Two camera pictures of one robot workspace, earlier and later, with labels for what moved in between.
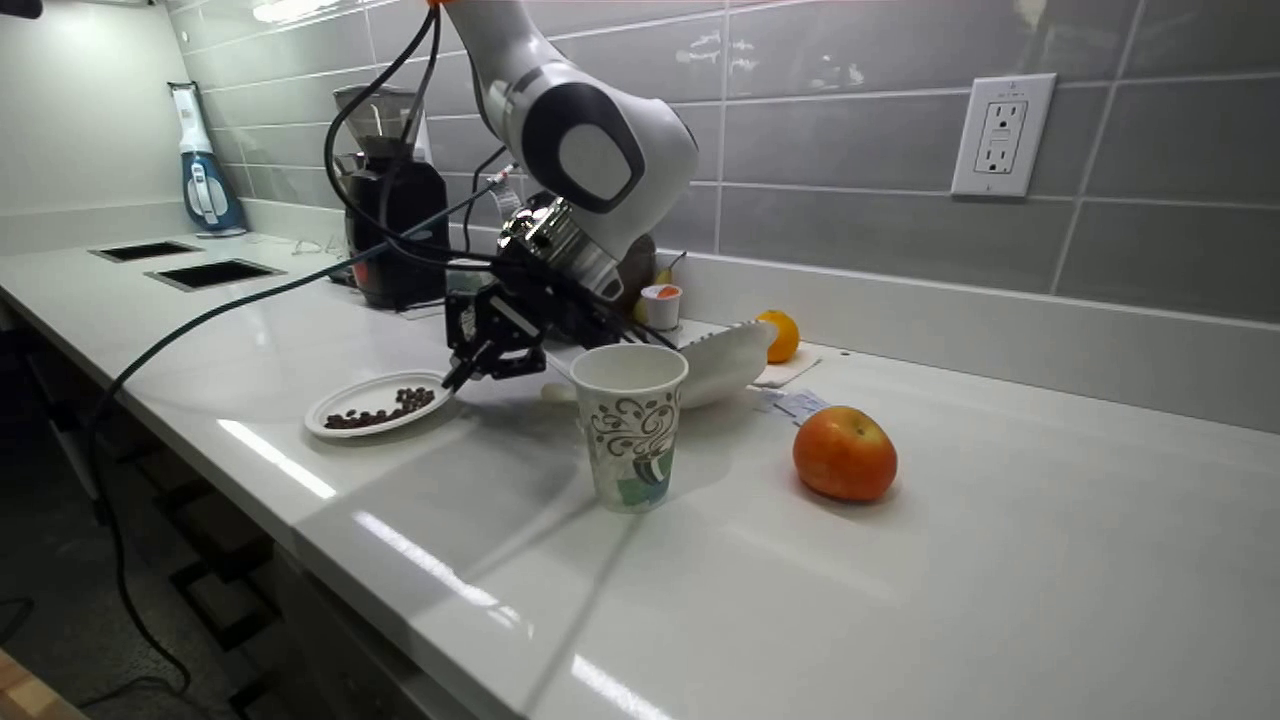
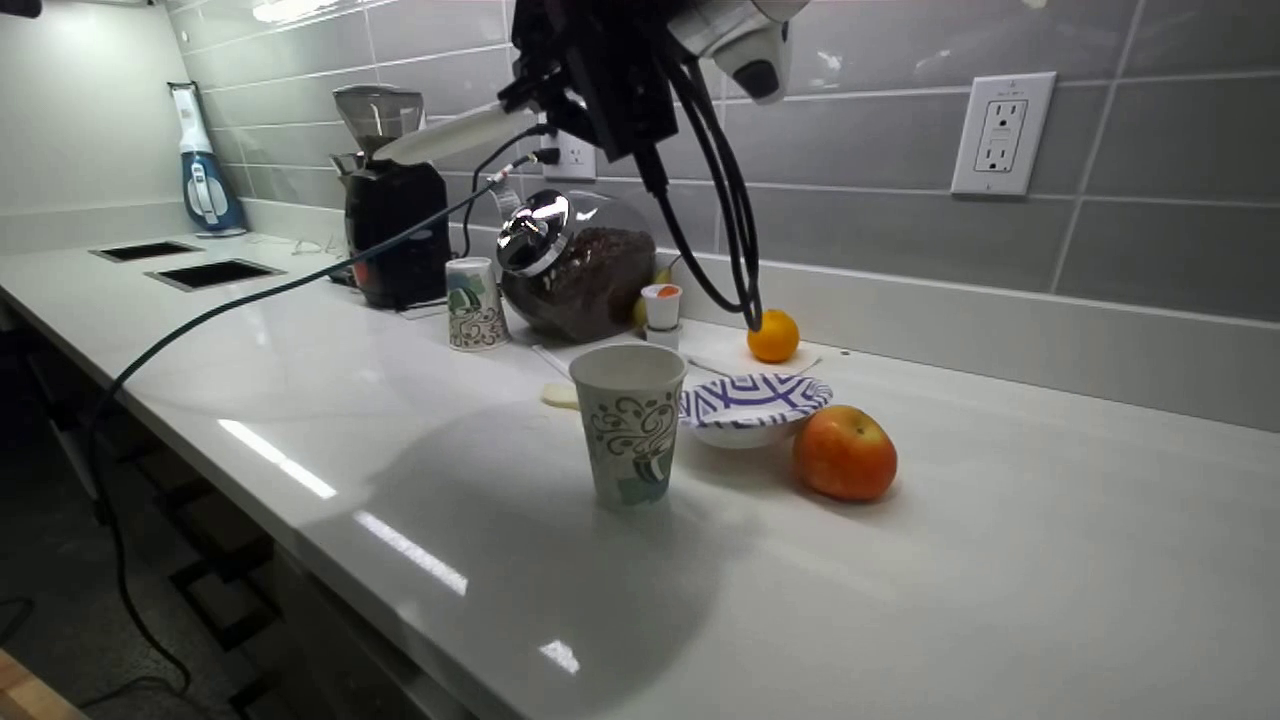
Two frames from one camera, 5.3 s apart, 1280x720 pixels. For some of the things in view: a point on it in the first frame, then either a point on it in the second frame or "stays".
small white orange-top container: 663,300 stays
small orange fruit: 785,337 stays
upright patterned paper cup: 628,415 stays
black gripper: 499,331 -> 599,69
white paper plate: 379,406 -> 460,140
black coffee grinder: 398,207 stays
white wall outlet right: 1003,134 stays
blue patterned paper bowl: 727,364 -> 754,411
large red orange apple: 845,455 stays
